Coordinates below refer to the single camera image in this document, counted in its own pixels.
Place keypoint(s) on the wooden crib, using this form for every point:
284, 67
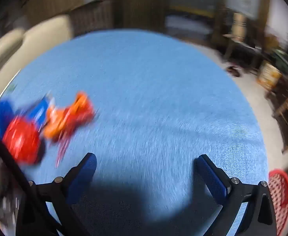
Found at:
94, 17

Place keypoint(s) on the red plastic basket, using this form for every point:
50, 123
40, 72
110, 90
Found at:
280, 196

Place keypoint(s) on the orange printed carton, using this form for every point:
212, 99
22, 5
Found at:
269, 76

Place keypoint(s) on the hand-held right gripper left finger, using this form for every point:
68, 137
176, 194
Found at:
82, 177

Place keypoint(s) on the blue snack packet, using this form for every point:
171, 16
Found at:
39, 111

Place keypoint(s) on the blue tablecloth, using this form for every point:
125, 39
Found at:
146, 91

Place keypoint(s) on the blue plastic bag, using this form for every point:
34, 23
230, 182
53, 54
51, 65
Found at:
1, 115

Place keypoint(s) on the cream leather sofa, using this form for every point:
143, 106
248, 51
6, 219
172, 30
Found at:
43, 36

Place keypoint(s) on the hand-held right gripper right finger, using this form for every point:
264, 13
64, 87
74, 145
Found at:
212, 179

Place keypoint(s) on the orange wrapper with red ribbon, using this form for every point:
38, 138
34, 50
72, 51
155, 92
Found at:
67, 118

